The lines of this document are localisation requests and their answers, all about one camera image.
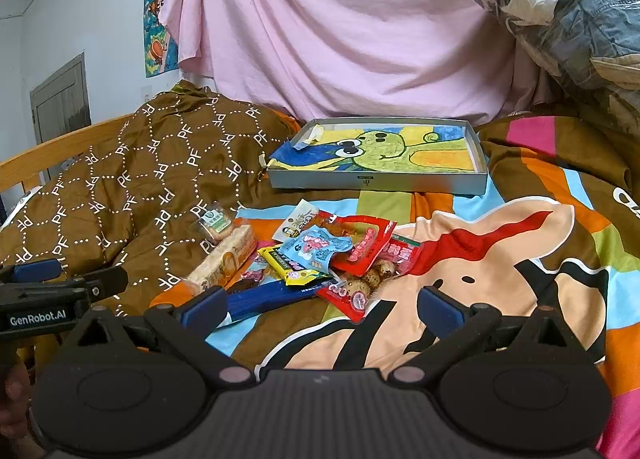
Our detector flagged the long beige wafer pack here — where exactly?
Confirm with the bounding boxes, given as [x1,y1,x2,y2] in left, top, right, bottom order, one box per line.
[186,224,257,295]

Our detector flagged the dark blue long snack pack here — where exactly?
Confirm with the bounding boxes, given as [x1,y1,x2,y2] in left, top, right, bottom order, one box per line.
[218,279,332,328]

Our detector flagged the red spicy snack pack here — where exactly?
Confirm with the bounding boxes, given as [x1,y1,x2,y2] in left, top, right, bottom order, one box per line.
[318,211,397,277]

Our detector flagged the light blue candy pack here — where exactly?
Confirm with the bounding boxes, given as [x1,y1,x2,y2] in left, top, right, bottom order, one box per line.
[280,226,352,274]

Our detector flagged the white lanhua tofu skewer pack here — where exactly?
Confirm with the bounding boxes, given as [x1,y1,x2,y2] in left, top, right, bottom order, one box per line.
[272,200,319,243]

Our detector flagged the person's left hand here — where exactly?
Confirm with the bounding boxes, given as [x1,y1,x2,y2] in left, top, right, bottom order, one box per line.
[1,355,37,458]

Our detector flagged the brown PF patterned quilt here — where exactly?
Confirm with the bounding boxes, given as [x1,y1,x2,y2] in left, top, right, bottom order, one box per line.
[1,81,299,316]

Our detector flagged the small dark red snack pack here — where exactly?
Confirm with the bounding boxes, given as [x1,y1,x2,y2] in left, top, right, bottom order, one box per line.
[227,255,269,294]

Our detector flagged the round biscuit green label pack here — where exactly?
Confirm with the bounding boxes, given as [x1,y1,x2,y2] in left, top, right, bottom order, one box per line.
[191,202,233,243]

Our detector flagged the red quail egg pack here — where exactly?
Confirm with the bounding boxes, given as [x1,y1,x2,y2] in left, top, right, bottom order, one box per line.
[318,234,423,323]

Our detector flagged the yellow rice cracker pack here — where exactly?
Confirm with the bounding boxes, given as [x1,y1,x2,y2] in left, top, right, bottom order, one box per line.
[258,245,329,287]

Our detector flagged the colourful cartoon bedspread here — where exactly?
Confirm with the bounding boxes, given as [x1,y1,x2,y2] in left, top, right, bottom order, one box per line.
[150,110,640,459]

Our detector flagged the grey box with cartoon lining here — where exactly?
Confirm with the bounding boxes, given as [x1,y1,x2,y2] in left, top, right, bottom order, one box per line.
[267,116,488,196]

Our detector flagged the pink hanging sheet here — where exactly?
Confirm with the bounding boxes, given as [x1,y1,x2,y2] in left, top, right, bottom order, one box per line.
[160,0,551,124]

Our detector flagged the clear bag of clothes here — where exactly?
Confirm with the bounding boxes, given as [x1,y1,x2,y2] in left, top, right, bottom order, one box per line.
[475,0,639,135]

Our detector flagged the wooden bed frame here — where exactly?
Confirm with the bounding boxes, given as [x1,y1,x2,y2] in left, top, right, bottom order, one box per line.
[0,114,132,192]

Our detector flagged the grey wall cabinet door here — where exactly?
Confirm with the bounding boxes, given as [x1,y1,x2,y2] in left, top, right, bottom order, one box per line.
[29,54,91,144]

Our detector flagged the colourful wall poster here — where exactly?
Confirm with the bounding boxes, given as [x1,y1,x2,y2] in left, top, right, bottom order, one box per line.
[142,0,178,78]

